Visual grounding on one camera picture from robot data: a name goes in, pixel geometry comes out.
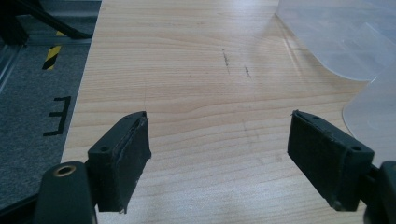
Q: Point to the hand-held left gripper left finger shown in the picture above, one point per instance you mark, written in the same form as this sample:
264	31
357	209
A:
121	168

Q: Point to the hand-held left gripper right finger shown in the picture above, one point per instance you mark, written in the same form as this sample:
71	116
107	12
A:
323	161

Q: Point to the clear plastic sheet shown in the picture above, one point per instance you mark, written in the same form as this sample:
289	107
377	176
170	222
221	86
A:
339	34
373	118

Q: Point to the black tape floor mark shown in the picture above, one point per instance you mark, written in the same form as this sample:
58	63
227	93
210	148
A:
60	115

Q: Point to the yellow black striped tape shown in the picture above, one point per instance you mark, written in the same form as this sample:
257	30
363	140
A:
51	57

